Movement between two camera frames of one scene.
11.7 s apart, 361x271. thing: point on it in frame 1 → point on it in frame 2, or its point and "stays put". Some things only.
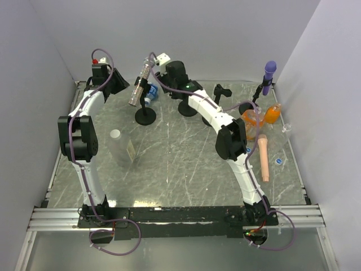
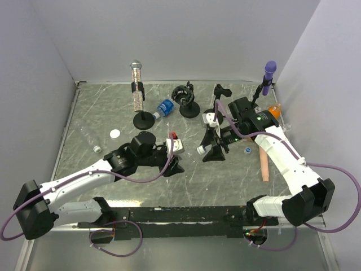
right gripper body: x=169 y=82 → x=228 y=135
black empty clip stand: x=219 y=90 stays put
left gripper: x=122 y=83 → x=174 y=167
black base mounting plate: x=153 y=222 stays put
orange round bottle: x=272 y=113 stays put
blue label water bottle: x=151 y=95 → x=164 y=109
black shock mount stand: x=184 y=108 stays put
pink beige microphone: x=263 y=141 stays put
